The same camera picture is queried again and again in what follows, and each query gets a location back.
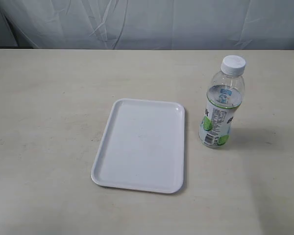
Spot clear bottle with green label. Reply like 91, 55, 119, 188
198, 55, 246, 148

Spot white rectangular plastic tray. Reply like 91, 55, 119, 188
91, 98, 185, 194

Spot white wrinkled backdrop cloth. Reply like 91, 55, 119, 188
0, 0, 294, 50

